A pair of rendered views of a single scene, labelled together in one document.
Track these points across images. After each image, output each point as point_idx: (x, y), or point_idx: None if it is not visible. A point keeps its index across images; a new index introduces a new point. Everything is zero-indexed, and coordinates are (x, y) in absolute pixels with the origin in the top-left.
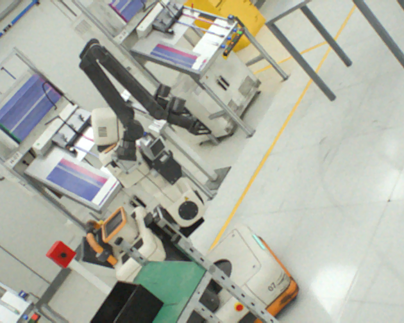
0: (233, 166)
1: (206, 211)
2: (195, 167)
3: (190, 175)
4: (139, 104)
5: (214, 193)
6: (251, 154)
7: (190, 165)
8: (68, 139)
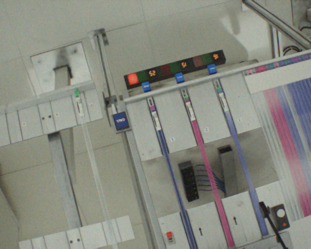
0: (29, 49)
1: (128, 19)
2: (53, 170)
3: (101, 58)
4: (62, 204)
5: (91, 38)
6: None
7: (53, 193)
8: (270, 240)
